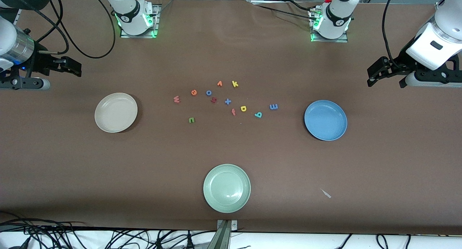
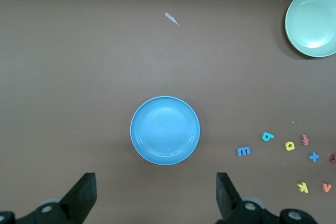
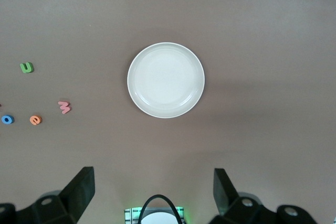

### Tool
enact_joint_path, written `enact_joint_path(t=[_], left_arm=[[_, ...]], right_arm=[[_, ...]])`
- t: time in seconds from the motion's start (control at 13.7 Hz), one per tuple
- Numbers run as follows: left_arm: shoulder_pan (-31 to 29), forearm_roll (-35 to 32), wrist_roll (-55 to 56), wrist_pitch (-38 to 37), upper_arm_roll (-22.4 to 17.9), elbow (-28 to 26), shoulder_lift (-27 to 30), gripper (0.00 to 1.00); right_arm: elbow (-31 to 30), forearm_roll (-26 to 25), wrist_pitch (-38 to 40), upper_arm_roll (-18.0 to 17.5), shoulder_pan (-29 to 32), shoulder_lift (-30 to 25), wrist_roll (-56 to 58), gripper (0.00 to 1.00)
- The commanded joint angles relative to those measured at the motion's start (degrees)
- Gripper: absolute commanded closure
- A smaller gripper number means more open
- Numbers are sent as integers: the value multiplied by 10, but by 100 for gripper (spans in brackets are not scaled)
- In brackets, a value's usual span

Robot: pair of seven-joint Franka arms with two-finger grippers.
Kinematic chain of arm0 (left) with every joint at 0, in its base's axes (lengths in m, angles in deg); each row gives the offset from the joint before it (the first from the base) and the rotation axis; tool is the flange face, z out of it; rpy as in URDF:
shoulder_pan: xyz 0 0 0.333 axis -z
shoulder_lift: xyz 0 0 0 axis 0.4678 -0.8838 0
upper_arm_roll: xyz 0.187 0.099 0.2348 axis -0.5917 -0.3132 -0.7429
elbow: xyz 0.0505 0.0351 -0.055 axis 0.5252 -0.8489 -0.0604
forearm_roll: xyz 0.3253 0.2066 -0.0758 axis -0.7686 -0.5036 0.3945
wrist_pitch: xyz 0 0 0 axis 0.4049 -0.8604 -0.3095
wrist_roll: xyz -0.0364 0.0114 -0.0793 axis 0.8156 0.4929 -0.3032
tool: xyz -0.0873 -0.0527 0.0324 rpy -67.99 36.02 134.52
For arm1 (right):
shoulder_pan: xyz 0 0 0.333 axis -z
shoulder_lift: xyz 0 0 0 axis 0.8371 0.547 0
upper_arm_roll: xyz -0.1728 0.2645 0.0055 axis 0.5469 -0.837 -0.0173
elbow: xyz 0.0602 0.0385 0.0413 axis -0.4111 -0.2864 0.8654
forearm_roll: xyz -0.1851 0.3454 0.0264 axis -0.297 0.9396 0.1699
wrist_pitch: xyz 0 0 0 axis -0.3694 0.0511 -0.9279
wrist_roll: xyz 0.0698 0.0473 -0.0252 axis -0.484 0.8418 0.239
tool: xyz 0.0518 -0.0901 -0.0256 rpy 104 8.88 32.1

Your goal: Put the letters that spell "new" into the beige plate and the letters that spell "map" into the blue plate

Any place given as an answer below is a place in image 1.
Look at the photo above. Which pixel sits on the small white paper scrap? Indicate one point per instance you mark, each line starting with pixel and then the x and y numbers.
pixel 326 193

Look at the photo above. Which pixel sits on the blue round plate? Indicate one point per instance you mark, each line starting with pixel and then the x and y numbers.
pixel 325 121

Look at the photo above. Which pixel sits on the blue foam letter x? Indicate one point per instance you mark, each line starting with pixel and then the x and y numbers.
pixel 227 101

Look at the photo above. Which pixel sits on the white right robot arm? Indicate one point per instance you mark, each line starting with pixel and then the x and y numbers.
pixel 131 14

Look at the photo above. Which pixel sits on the yellow foam letter d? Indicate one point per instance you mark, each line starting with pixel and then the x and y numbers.
pixel 241 108

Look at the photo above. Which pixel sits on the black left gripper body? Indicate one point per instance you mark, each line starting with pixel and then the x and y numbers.
pixel 399 61

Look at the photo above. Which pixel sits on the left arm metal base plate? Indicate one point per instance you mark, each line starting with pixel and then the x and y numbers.
pixel 328 40

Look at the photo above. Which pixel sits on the teal foam letter b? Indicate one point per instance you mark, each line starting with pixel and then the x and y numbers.
pixel 256 115

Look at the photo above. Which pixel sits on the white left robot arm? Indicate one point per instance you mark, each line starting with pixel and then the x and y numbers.
pixel 335 14

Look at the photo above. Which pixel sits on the blue foam letter m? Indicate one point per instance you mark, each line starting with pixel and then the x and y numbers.
pixel 273 106

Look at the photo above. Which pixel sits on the beige round plate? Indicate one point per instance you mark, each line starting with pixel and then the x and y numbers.
pixel 115 113

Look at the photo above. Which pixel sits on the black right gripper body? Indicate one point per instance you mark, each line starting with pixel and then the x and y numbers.
pixel 39 62

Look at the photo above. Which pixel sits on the brown table cover sheet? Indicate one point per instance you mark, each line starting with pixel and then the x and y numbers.
pixel 72 169

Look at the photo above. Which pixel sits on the grey metal table bracket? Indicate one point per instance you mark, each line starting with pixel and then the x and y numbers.
pixel 224 234

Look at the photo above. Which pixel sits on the green round plate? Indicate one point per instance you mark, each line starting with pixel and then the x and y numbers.
pixel 226 188

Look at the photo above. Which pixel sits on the dark red foam letter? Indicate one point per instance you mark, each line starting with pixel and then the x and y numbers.
pixel 213 101

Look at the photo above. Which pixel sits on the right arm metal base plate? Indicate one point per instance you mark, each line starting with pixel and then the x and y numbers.
pixel 137 36

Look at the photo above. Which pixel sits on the yellow foam letter k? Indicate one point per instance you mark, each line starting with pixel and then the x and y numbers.
pixel 234 84

